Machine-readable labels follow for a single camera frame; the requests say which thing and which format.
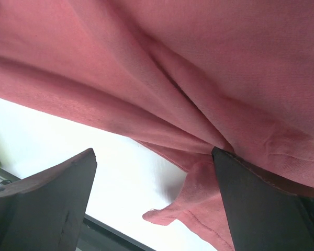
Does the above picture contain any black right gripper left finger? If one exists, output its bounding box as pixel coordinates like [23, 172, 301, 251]
[0, 149, 97, 250]

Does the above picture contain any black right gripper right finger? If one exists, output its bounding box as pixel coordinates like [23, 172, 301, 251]
[211, 147, 314, 251]

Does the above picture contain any pink t shirt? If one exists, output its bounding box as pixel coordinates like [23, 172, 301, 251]
[0, 1, 314, 250]

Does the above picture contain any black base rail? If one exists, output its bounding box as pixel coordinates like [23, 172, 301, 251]
[76, 214, 154, 251]

